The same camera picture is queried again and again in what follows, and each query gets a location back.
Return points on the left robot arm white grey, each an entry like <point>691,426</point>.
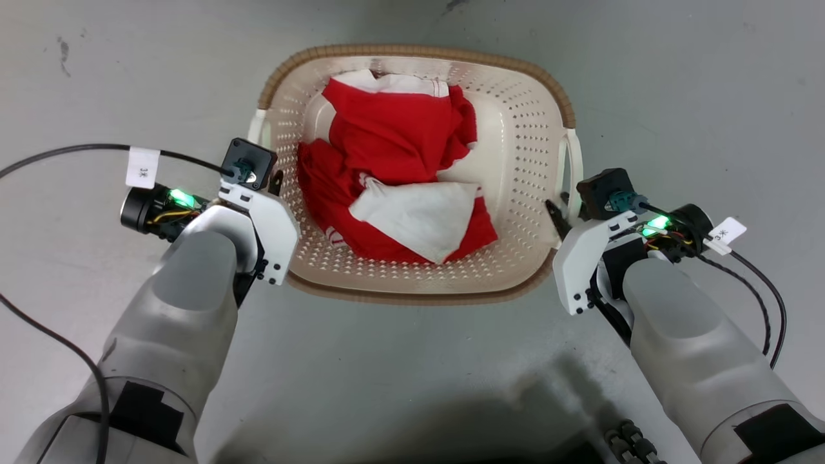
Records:
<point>174,335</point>

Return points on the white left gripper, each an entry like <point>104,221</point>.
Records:
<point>274,222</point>

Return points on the red and white garment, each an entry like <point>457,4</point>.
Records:
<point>393,135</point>

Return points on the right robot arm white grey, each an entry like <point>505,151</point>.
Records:
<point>696,348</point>

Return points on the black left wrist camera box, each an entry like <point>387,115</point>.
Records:
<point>250,160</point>

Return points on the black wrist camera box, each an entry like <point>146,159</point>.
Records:
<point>250,160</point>
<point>602,188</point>

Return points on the cream plastic laundry basket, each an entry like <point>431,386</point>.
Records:
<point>528,161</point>

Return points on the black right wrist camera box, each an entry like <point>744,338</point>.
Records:
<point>602,188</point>

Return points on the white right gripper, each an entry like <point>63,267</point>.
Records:
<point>577,258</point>

